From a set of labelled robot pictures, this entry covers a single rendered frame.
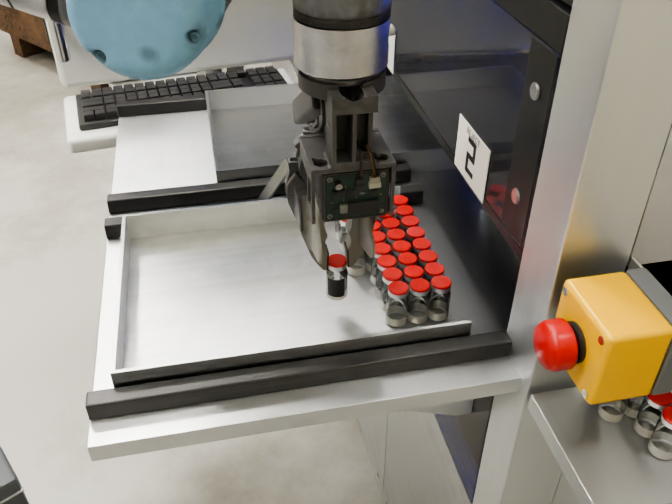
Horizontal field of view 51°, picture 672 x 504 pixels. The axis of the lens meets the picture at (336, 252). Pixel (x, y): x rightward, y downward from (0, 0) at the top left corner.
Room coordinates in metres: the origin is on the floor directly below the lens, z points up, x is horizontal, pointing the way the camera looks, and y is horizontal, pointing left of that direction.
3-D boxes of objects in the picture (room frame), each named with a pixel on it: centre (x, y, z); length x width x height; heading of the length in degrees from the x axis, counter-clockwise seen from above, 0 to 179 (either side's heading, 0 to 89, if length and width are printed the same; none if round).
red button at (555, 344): (0.39, -0.17, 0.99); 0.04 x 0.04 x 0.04; 12
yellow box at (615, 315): (0.40, -0.22, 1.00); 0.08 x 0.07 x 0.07; 102
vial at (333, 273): (0.55, 0.00, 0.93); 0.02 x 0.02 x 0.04
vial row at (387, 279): (0.62, -0.05, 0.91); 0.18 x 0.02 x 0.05; 11
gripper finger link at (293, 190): (0.55, 0.02, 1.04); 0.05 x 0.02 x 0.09; 101
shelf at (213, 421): (0.77, 0.05, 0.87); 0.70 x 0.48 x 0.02; 12
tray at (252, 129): (0.95, 0.02, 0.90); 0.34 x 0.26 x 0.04; 102
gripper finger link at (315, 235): (0.53, 0.02, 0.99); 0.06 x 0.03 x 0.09; 11
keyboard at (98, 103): (1.25, 0.29, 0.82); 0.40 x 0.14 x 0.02; 109
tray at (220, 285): (0.59, 0.06, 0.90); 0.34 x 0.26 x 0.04; 101
